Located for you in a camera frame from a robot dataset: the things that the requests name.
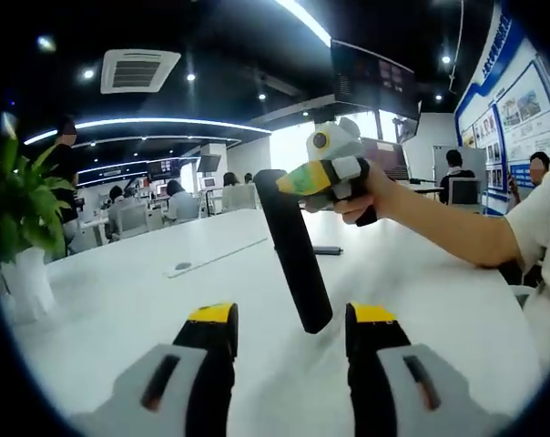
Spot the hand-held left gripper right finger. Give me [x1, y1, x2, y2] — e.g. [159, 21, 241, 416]
[345, 300, 517, 437]

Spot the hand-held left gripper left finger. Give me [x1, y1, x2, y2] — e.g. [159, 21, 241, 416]
[69, 301, 239, 437]

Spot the black remote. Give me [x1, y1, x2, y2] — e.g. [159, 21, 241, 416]
[254, 168, 334, 335]

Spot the person's right hand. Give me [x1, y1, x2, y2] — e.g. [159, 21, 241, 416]
[332, 158, 398, 227]

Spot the large dark display screen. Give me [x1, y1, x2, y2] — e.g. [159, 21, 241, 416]
[361, 135, 412, 183]

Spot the ceiling-hung small monitor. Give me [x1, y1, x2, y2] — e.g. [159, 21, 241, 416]
[395, 116, 421, 142]

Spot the hanging dark display panel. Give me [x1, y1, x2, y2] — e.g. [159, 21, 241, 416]
[330, 38, 421, 122]

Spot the white table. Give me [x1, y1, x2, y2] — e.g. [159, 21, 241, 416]
[1, 207, 545, 437]

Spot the black angled monitor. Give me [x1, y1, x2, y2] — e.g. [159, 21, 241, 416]
[197, 153, 223, 173]

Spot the curved ceiling light strip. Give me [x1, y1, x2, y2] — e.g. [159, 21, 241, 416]
[23, 117, 273, 147]
[274, 0, 333, 47]

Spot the white office chair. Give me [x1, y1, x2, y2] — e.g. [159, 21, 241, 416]
[115, 202, 152, 237]

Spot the white plant pot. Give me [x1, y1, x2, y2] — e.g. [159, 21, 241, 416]
[0, 247, 56, 322]

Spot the ceiling air conditioner vent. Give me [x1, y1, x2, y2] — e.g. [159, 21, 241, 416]
[100, 48, 182, 95]

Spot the green leafy plant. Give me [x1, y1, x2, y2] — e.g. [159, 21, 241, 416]
[0, 136, 76, 265]

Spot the dark wall screen array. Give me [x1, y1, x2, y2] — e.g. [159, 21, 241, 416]
[147, 158, 180, 181]

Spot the hanging white cable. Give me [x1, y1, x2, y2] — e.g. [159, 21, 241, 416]
[448, 0, 466, 92]

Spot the blue white wall display board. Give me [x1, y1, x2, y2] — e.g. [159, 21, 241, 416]
[453, 8, 550, 218]

